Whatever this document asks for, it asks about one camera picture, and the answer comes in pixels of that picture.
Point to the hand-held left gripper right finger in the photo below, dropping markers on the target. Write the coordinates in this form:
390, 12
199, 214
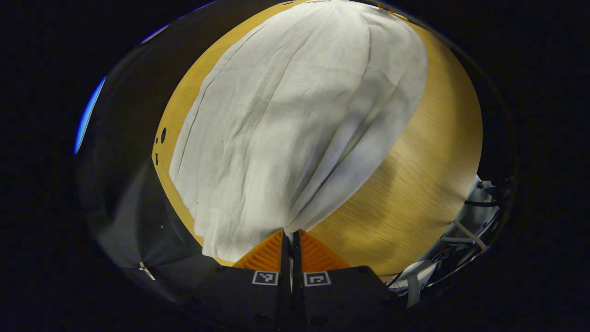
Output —
332, 299

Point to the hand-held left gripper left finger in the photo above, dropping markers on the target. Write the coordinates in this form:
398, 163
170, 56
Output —
258, 299

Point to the white jeans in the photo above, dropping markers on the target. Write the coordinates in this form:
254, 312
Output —
299, 115

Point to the silver metal clip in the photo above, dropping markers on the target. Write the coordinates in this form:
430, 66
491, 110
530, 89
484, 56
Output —
147, 270

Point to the black backdrop cloth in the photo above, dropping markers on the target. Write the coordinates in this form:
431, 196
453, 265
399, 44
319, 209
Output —
133, 207

